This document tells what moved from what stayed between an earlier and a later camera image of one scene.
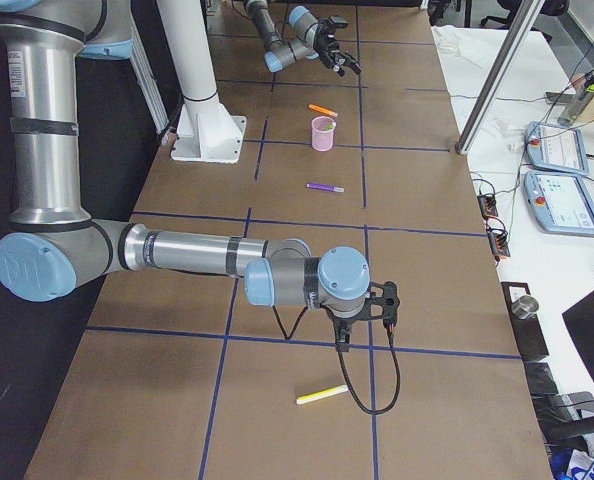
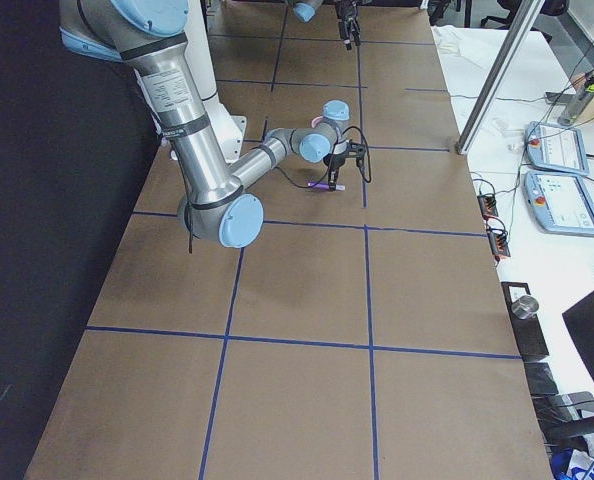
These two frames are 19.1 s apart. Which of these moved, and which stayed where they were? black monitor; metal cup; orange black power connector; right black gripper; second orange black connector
Moved: right black gripper
Stayed: metal cup; second orange black connector; orange black power connector; black monitor
